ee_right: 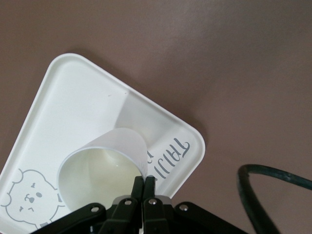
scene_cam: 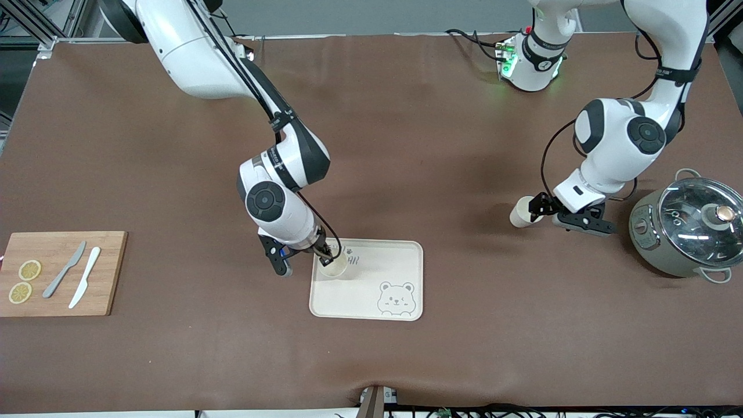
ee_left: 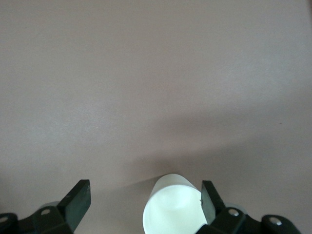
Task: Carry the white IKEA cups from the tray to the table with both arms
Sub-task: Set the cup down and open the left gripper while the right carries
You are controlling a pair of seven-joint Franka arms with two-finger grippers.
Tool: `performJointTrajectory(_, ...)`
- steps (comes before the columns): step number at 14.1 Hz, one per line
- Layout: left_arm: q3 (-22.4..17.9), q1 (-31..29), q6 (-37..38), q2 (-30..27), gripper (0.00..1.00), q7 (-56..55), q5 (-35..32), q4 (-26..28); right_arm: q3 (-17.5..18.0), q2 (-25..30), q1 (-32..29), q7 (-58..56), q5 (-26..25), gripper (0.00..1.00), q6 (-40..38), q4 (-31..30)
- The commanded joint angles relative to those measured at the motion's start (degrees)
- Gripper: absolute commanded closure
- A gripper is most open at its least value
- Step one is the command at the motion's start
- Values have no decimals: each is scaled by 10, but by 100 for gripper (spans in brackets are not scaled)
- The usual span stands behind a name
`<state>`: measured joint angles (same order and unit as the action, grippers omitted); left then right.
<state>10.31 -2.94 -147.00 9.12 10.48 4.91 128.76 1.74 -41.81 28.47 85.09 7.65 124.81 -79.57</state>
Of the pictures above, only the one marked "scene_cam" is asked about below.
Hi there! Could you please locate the white cup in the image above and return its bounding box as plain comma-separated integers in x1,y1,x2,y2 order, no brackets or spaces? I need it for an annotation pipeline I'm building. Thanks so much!
318,253,349,280
509,196,545,229

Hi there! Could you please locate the cream tray with bear print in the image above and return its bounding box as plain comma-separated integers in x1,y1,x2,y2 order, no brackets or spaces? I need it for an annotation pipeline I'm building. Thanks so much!
309,237,424,322

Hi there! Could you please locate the grey-green electric cooking pot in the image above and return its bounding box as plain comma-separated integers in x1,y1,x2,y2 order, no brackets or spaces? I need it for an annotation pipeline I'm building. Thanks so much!
629,168,743,284

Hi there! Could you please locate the glass pot lid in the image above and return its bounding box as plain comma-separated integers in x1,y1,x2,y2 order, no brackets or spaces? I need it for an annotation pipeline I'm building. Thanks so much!
658,177,743,269

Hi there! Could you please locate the brown table cover mat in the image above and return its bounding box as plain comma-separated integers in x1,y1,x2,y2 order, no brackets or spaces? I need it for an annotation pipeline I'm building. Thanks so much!
0,32,743,414

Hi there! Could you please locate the wooden cutting board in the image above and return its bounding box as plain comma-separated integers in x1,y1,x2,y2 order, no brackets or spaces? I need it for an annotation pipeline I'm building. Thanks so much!
0,231,128,318

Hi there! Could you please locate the white plastic knife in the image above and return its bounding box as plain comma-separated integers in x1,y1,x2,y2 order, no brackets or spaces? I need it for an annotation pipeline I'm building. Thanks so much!
68,246,102,309

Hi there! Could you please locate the grey plastic knife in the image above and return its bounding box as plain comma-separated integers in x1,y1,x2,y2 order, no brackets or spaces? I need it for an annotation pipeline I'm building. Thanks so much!
42,240,87,300

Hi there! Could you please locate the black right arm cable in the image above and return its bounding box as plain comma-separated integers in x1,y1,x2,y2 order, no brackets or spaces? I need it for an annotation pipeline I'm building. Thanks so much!
186,0,343,256

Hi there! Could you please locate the black left camera bracket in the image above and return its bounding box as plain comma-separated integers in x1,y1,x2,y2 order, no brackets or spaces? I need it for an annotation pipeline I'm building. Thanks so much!
551,209,617,236

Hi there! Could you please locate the black left arm base cable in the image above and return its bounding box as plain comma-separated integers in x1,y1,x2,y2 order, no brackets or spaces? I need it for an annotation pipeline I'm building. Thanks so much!
444,28,514,62

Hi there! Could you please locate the aluminium frame profile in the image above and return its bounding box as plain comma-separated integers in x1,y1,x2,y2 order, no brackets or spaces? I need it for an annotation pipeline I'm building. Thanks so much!
0,0,88,54

